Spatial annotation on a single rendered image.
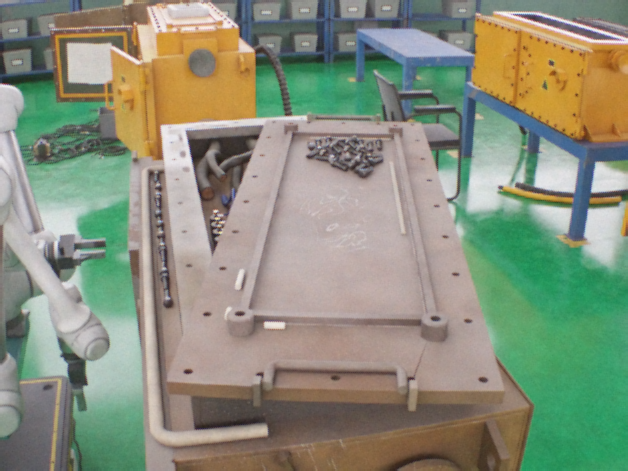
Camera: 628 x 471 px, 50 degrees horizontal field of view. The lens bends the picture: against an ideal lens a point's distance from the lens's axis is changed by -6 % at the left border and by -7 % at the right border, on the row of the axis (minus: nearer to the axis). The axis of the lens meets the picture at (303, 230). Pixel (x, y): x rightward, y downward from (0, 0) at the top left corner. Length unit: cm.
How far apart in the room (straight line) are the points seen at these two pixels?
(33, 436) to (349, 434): 169
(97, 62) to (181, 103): 156
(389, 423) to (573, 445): 203
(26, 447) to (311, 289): 160
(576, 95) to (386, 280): 355
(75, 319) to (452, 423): 115
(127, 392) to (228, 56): 185
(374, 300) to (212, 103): 294
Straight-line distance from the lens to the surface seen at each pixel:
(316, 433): 109
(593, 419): 325
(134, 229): 178
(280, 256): 129
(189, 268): 131
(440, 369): 100
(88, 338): 195
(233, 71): 397
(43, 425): 265
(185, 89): 396
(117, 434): 305
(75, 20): 652
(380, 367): 98
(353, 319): 108
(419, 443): 113
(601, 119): 493
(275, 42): 982
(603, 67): 483
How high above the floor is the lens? 194
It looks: 24 degrees down
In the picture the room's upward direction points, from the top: straight up
